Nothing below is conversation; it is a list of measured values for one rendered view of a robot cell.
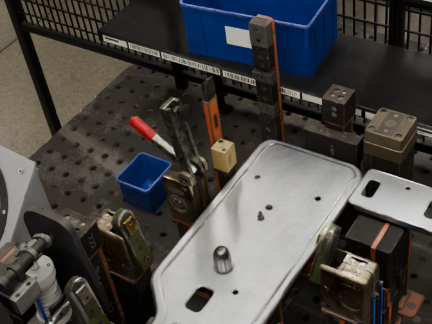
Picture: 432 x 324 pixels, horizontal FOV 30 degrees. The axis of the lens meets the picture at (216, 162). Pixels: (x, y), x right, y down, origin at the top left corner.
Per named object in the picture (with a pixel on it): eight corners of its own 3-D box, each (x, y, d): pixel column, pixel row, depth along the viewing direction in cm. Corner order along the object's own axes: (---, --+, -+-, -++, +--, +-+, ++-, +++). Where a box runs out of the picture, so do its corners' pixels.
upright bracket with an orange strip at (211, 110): (234, 261, 179) (204, 84, 145) (229, 259, 180) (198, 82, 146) (241, 252, 181) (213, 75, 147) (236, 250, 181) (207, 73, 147)
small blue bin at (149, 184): (153, 218, 192) (146, 192, 185) (121, 205, 196) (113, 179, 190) (179, 189, 198) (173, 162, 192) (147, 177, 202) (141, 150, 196)
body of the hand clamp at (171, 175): (213, 302, 172) (188, 186, 148) (186, 290, 175) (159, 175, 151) (227, 282, 175) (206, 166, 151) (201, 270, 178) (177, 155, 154)
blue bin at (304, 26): (311, 79, 169) (308, 27, 161) (186, 52, 182) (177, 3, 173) (340, 35, 179) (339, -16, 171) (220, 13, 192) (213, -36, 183)
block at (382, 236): (387, 354, 157) (391, 262, 138) (336, 332, 162) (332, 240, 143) (407, 318, 163) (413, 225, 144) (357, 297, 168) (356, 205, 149)
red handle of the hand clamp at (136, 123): (191, 177, 147) (125, 122, 147) (188, 182, 149) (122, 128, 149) (204, 163, 149) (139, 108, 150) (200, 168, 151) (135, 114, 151)
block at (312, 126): (357, 245, 178) (357, 145, 157) (309, 227, 183) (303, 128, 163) (363, 236, 180) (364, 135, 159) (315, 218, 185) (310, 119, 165)
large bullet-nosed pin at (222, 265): (227, 281, 139) (223, 257, 135) (212, 275, 140) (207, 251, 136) (237, 269, 141) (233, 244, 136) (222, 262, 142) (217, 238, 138)
